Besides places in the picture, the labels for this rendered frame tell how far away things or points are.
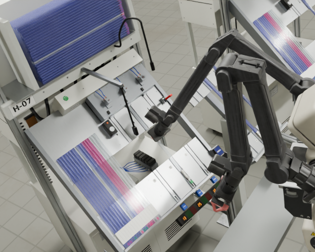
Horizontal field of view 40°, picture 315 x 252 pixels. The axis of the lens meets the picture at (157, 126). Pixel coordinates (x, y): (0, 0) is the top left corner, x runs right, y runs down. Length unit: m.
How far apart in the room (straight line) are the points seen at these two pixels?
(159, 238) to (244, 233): 0.73
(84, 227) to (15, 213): 1.34
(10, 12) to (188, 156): 1.07
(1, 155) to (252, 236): 2.78
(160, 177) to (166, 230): 0.63
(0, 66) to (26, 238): 1.62
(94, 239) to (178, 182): 0.53
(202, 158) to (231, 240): 0.44
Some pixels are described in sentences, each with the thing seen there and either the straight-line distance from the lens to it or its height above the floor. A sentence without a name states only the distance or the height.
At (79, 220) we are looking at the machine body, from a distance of 2.38.
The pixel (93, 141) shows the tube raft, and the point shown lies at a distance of 2.08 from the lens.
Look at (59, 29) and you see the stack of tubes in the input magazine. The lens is 1.96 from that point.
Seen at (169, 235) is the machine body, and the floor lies 0.16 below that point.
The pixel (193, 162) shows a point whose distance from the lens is 2.21.
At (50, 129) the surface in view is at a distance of 2.09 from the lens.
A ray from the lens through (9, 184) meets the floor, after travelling 3.90.
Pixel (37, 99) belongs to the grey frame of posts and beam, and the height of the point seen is 1.33.
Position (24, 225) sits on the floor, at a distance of 3.46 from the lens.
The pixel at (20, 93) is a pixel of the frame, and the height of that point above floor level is 1.39.
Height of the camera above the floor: 2.26
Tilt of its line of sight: 36 degrees down
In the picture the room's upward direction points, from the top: 16 degrees counter-clockwise
